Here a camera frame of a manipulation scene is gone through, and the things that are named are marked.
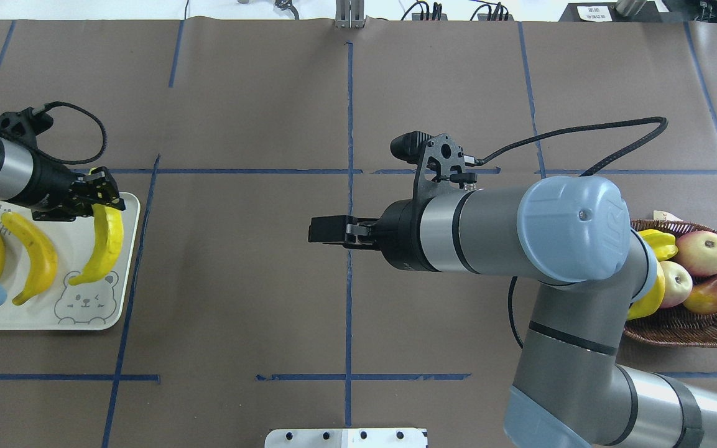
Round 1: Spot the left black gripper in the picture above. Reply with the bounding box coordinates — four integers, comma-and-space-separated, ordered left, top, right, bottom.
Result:
22, 161, 127, 222

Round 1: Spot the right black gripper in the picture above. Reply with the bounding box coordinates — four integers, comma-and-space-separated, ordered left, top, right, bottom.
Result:
308, 199, 438, 272

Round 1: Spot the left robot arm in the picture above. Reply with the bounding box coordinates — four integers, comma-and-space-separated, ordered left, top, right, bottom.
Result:
0, 136, 139, 330

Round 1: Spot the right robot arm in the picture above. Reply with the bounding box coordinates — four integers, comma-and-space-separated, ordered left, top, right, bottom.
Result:
308, 174, 717, 447

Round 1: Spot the paper tag on basket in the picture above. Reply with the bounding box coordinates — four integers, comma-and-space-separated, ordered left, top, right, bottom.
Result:
653, 210, 684, 222

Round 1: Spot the brown wicker basket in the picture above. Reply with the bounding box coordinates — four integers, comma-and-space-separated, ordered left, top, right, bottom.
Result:
623, 219, 717, 348

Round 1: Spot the white bear tray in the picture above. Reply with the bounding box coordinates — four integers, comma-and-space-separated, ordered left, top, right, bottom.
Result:
0, 192, 141, 330

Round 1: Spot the yellow star fruit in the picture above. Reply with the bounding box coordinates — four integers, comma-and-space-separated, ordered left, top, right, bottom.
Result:
637, 229, 679, 262

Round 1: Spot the green white apple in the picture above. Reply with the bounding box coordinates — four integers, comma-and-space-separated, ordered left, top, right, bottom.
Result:
659, 261, 693, 309

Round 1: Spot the pink white peach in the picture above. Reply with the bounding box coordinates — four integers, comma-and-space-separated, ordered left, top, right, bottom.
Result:
670, 231, 717, 278

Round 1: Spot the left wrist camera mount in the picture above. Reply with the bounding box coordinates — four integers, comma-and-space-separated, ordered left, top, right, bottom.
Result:
0, 107, 54, 151

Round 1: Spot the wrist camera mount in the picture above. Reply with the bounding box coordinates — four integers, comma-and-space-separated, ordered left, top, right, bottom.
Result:
0, 107, 54, 151
389, 131, 477, 202

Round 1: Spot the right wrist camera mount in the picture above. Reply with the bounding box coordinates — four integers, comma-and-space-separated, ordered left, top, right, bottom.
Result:
389, 131, 477, 202

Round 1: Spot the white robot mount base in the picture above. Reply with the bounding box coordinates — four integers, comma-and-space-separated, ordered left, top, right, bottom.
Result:
264, 427, 429, 447

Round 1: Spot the aluminium frame post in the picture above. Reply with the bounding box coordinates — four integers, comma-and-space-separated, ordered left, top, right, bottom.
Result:
335, 0, 366, 29

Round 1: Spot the right black braided cable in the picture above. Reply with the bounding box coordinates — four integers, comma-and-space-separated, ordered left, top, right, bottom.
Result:
478, 116, 668, 177

